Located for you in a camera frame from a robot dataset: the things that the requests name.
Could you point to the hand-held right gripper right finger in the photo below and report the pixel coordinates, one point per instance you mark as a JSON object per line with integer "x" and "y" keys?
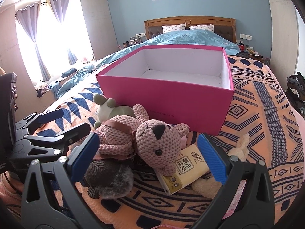
{"x": 212, "y": 158}

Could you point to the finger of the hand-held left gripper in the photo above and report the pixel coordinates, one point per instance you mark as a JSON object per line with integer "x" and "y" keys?
{"x": 78, "y": 130}
{"x": 48, "y": 117}

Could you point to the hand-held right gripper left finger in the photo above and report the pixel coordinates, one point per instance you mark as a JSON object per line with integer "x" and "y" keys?
{"x": 84, "y": 153}

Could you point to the yellow tissue pack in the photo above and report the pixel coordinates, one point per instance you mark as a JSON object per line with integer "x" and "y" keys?
{"x": 187, "y": 167}

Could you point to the cream plush toy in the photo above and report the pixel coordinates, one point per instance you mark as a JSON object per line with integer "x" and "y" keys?
{"x": 238, "y": 151}

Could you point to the grey hedgehog plush toy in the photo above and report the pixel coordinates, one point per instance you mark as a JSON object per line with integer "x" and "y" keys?
{"x": 112, "y": 181}

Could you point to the green frog plush toy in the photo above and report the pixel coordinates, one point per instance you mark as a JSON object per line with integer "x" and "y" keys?
{"x": 119, "y": 112}

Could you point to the pink knitted teddy bear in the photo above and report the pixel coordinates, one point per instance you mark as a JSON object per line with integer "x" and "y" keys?
{"x": 162, "y": 138}

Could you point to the pink cardboard box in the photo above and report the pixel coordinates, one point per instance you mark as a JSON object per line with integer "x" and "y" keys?
{"x": 166, "y": 102}

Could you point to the person's left forearm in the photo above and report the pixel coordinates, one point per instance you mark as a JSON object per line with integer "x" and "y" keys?
{"x": 9, "y": 188}

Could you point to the pile of clothes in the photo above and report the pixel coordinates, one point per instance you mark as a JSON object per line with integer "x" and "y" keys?
{"x": 43, "y": 88}

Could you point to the dark blue pouch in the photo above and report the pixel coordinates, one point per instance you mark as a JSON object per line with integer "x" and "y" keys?
{"x": 68, "y": 73}

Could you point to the orange and blue patterned blanket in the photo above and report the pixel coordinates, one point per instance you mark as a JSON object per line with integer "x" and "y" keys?
{"x": 257, "y": 124}

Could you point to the small pink toys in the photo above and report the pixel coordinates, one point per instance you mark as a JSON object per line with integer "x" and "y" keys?
{"x": 86, "y": 59}

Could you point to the purple curtain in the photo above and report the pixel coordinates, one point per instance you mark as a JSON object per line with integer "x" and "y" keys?
{"x": 59, "y": 16}
{"x": 31, "y": 33}

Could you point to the cluttered bedside table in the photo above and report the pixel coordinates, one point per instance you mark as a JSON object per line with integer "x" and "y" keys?
{"x": 133, "y": 43}

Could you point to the dark cloth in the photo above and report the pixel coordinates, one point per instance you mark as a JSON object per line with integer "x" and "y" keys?
{"x": 243, "y": 54}

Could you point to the dark clothes heap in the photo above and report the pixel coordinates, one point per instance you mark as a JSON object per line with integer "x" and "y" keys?
{"x": 296, "y": 90}

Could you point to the wooden bedside table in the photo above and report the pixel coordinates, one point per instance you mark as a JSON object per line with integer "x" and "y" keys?
{"x": 256, "y": 56}

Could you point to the blue floral duvet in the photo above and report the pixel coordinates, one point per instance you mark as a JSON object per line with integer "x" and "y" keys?
{"x": 185, "y": 38}

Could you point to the white patterned pillow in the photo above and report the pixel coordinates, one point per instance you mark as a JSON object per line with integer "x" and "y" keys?
{"x": 202, "y": 27}
{"x": 174, "y": 28}

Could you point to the wooden bed headboard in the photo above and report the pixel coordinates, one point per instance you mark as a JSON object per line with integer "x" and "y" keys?
{"x": 190, "y": 20}

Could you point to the white wall outlet strip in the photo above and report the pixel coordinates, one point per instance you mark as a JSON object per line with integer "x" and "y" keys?
{"x": 140, "y": 34}

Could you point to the white wall switch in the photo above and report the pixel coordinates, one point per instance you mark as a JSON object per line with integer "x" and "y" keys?
{"x": 245, "y": 36}

